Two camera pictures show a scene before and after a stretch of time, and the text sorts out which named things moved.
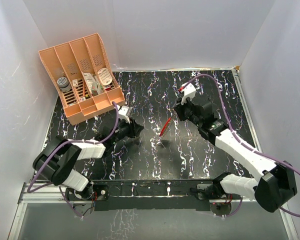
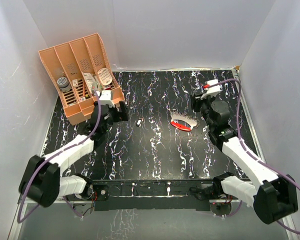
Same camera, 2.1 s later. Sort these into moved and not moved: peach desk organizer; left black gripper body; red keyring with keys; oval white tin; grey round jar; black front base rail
Moved: left black gripper body; red keyring with keys
Not moved: oval white tin; peach desk organizer; black front base rail; grey round jar
